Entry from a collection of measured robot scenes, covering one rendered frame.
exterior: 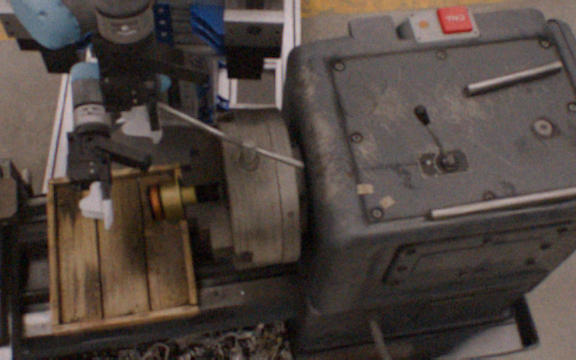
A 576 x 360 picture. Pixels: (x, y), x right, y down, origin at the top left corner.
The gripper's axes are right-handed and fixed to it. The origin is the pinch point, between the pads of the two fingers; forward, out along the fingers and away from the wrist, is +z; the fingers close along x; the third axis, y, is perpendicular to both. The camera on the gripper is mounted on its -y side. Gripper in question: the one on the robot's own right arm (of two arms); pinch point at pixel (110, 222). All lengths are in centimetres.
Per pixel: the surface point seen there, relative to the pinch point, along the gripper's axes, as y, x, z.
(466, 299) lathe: -78, -23, 19
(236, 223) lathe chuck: -22.7, 12.7, 7.4
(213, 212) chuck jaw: -19.7, 4.3, 1.7
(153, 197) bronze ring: -8.6, 3.7, -2.9
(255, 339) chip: -31, -49, 17
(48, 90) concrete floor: 25, -118, -102
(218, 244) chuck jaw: -19.7, 5.7, 8.7
